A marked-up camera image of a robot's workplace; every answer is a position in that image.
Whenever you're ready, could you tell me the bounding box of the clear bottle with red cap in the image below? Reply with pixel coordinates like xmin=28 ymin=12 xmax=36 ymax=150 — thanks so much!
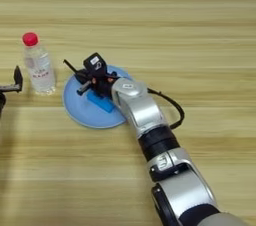
xmin=21 ymin=31 xmax=57 ymax=96

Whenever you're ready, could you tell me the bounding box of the light blue round plate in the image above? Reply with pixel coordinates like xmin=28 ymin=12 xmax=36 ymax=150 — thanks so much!
xmin=62 ymin=64 xmax=136 ymax=130

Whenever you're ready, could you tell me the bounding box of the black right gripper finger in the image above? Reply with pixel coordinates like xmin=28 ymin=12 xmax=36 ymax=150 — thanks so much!
xmin=73 ymin=69 xmax=88 ymax=78
xmin=77 ymin=80 xmax=93 ymax=96

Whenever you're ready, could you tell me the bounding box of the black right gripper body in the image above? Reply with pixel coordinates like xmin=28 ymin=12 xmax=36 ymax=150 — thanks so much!
xmin=76 ymin=69 xmax=118 ymax=99

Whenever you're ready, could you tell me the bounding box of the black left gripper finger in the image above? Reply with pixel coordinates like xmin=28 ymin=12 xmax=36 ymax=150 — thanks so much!
xmin=13 ymin=65 xmax=24 ymax=86

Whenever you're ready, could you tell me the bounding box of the blue rectangular eraser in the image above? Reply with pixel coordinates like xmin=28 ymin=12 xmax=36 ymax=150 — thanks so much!
xmin=86 ymin=89 xmax=114 ymax=114

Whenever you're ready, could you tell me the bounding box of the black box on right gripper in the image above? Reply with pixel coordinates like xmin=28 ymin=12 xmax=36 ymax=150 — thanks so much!
xmin=83 ymin=52 xmax=108 ymax=78

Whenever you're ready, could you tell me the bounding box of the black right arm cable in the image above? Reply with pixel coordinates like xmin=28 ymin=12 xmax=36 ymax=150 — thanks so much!
xmin=146 ymin=87 xmax=185 ymax=130

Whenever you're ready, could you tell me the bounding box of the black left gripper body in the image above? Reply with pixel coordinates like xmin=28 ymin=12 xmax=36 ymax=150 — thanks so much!
xmin=0 ymin=83 xmax=23 ymax=114

